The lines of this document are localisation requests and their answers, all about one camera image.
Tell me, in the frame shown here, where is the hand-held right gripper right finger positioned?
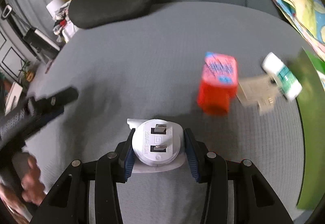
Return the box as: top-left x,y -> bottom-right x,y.
184,128 -> 287,224

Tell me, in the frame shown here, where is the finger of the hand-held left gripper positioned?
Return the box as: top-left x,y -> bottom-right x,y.
33,87 -> 79,115
24,107 -> 65,139

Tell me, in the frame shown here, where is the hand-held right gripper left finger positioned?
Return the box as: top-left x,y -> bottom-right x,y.
30,128 -> 137,224

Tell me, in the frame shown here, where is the white plug-in device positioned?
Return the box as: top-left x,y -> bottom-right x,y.
126,118 -> 187,172

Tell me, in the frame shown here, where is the orange bottle with pink label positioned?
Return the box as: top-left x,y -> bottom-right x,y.
197,52 -> 238,116

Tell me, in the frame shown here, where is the clear plastic hair claw clip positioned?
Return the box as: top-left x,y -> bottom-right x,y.
236,73 -> 280,116

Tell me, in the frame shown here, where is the green rimmed tray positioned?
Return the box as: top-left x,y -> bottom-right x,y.
289,48 -> 325,210

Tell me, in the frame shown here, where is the white bottle with green label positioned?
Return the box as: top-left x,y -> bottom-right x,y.
262,52 -> 302,101

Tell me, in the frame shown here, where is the person's left hand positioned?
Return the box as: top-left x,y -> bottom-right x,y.
0,154 -> 49,222

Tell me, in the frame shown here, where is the potted plant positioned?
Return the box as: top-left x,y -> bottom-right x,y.
19,60 -> 36,81

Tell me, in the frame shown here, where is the black and white appliance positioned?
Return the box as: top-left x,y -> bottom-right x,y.
23,27 -> 61,62

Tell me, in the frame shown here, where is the white clutter pile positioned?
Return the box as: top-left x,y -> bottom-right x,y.
46,0 -> 78,43

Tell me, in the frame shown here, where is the grey sofa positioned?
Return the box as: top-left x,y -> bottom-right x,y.
23,0 -> 309,224

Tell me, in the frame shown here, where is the cartoon printed cloth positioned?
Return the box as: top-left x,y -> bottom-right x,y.
270,0 -> 325,62

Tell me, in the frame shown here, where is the grey loop handle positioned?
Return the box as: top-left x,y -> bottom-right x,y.
1,4 -> 13,19

